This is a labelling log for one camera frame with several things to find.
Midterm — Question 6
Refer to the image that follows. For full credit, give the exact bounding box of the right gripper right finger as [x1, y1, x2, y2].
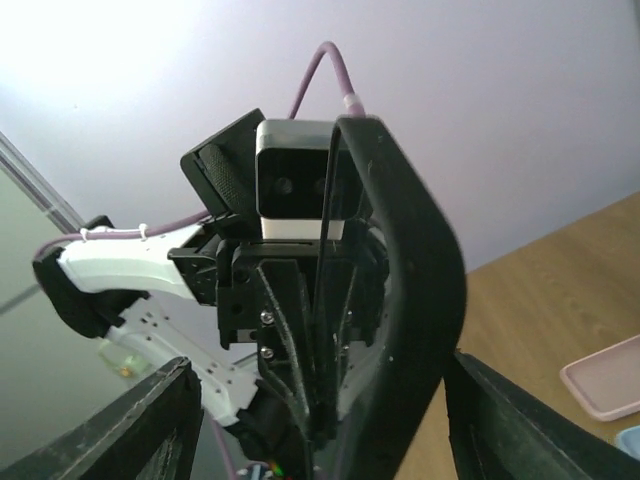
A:
[444, 351, 639, 480]

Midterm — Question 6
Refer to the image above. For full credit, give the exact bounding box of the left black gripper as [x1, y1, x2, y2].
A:
[215, 221, 388, 440]

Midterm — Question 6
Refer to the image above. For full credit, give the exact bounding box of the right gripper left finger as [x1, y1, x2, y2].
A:
[1, 357, 203, 479]

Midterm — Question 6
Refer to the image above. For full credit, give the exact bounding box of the pink phone case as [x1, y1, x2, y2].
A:
[559, 335, 639, 422]

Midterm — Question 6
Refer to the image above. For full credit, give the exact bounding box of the blue phone case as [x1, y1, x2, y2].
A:
[615, 425, 640, 460]

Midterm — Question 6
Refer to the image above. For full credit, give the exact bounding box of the black phone case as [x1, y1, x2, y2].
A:
[330, 116, 467, 479]

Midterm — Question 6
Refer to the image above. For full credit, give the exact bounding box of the black phone face down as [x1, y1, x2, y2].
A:
[313, 124, 350, 443]

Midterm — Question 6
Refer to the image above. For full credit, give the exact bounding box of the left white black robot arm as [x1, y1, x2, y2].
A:
[32, 109, 390, 479]

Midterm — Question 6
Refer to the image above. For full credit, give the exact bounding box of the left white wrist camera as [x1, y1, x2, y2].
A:
[255, 119, 334, 241]

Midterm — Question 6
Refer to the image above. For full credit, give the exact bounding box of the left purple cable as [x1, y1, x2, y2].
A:
[32, 42, 366, 480]

